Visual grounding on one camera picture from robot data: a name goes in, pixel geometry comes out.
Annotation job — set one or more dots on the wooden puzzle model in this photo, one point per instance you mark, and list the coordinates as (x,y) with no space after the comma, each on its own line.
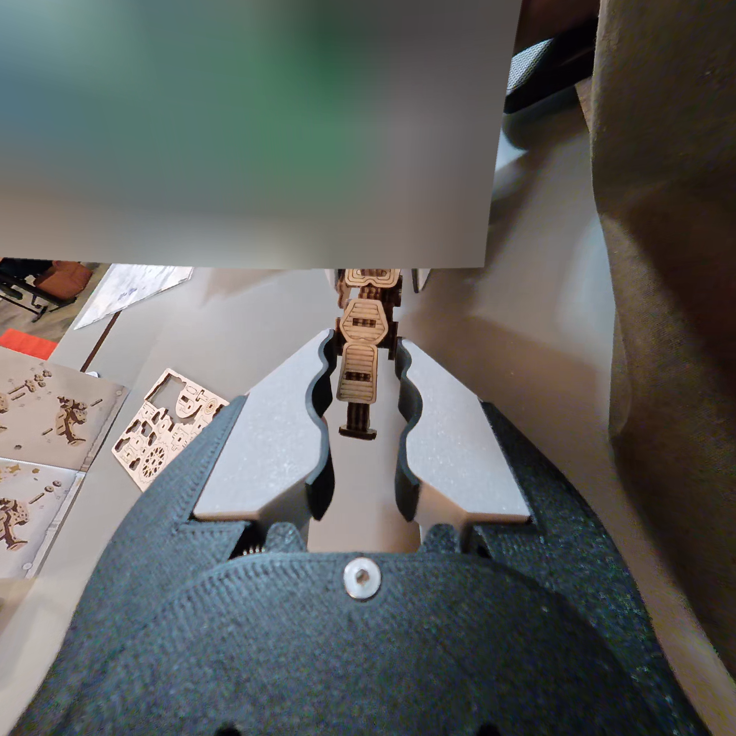
(357,368)

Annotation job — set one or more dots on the wooden puzzle sheet with gears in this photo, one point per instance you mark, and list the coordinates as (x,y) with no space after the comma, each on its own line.
(172,425)

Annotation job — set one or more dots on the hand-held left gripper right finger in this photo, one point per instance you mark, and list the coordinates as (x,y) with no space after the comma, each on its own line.
(460,460)

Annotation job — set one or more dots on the white printed instruction board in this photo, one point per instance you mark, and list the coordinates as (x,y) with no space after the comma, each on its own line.
(86,397)
(52,517)

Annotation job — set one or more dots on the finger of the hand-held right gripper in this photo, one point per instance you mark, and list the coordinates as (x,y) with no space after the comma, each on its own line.
(424,278)
(332,279)

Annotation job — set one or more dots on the laminated paper sheet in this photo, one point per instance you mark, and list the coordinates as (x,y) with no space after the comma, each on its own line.
(132,287)

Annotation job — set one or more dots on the red cloth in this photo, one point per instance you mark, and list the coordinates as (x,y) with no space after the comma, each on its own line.
(26,343)

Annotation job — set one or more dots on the grey desk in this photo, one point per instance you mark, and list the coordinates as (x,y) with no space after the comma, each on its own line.
(517,345)

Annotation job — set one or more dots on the black frame orange chair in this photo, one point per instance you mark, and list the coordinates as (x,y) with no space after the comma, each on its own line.
(66,276)

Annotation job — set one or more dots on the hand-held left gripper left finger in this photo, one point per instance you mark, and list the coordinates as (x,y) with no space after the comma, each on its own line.
(259,448)

